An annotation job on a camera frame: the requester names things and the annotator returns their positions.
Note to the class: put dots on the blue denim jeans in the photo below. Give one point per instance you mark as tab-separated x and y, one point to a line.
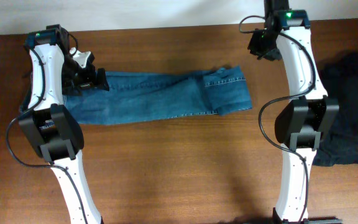
140	96

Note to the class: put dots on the black cloth garment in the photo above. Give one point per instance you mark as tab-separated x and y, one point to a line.
340	79

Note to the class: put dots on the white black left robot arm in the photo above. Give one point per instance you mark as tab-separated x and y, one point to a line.
59	70

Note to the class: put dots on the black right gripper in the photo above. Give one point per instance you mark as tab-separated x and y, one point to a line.
254	46

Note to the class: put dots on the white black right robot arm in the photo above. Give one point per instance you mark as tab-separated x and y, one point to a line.
305	121

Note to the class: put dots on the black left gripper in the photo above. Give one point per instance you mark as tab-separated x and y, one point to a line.
89	81

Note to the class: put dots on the grey metal bracket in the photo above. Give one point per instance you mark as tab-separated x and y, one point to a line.
325	221

